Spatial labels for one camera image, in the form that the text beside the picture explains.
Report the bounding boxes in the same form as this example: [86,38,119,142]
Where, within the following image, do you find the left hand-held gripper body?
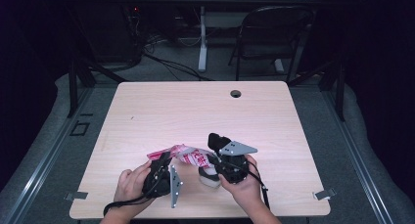
[141,161,185,209]

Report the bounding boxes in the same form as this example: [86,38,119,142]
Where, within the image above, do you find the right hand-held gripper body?
[207,132,259,185]

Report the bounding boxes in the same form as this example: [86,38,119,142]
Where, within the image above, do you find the black equipment with red light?
[73,2,145,65]

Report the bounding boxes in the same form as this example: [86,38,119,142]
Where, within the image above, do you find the clear jar with black lid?
[198,164,222,189]

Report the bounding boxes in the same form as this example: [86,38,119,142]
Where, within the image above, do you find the red and white snack bag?
[146,143,218,170]

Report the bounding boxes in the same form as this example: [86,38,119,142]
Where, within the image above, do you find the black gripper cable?
[247,160,272,210]
[102,184,164,218]

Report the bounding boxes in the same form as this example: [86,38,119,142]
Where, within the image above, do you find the person's left hand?
[113,159,155,210]

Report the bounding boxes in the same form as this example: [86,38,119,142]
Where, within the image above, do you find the grey floor rail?
[320,89,394,224]
[5,86,96,224]

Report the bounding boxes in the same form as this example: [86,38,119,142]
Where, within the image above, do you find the black floor cables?
[142,37,213,82]

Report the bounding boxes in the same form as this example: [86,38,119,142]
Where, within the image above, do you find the white desk leg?
[198,5,208,73]

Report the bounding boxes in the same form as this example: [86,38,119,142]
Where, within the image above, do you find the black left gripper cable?
[102,184,164,218]

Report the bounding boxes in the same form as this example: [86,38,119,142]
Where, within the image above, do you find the person's right hand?
[217,154,266,210]

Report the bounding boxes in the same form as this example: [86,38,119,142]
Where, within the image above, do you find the black folding chair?
[227,5,315,84]

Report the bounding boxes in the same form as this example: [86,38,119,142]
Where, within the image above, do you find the black metal stand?
[288,58,347,122]
[66,58,129,118]

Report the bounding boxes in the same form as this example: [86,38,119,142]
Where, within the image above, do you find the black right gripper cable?
[247,160,272,210]

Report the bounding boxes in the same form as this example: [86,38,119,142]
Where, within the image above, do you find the grey metal bracket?
[64,191,89,202]
[312,187,338,201]

